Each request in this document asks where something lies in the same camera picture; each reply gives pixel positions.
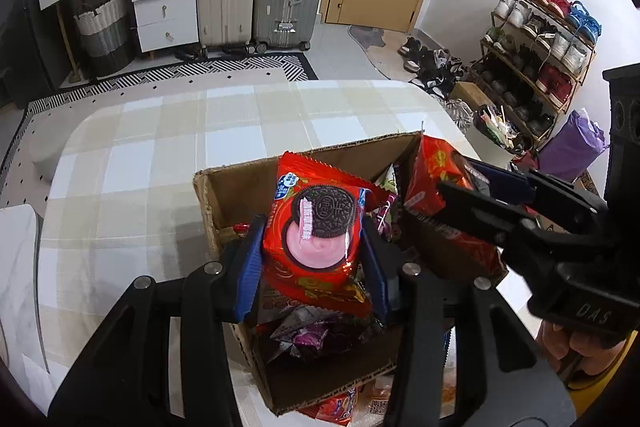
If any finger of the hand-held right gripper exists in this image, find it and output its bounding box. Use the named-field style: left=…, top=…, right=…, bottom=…
left=467, top=159, right=609, bottom=221
left=439, top=183, right=540, bottom=254

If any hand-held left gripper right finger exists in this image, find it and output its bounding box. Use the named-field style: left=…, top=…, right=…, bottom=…
left=360, top=214, right=581, bottom=427

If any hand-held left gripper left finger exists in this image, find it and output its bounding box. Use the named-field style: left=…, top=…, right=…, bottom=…
left=47, top=214, right=268, bottom=427

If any red and gold snack packet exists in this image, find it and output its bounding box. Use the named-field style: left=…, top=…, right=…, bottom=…
left=402, top=134, right=506, bottom=280

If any red cookie packet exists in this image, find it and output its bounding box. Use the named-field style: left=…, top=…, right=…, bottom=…
left=262, top=151, right=373, bottom=318

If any person's right hand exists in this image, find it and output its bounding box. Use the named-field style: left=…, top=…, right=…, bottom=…
left=537, top=321, right=628, bottom=383

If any white trash bin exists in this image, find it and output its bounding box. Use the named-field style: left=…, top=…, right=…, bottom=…
left=472, top=104, right=531, bottom=158

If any purple bag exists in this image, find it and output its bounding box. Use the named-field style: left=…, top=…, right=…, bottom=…
left=537, top=108, right=611, bottom=182

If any small brown cardboard box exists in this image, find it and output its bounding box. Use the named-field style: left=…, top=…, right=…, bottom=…
left=450, top=81, right=496, bottom=112

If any cluster of sneakers and sandals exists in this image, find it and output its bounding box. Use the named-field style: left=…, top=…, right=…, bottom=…
left=397, top=36, right=468, bottom=100

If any beige round rug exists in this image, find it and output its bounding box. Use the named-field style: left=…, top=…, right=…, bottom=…
left=367, top=29, right=421, bottom=80

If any grey irregular doormat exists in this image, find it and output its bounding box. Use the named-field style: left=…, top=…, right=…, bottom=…
left=348, top=24, right=385, bottom=50

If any white marble side table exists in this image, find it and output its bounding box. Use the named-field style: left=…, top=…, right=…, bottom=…
left=0, top=204, right=51, bottom=388

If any woven laundry basket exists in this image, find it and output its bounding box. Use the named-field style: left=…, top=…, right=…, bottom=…
left=74, top=0, right=138, bottom=78

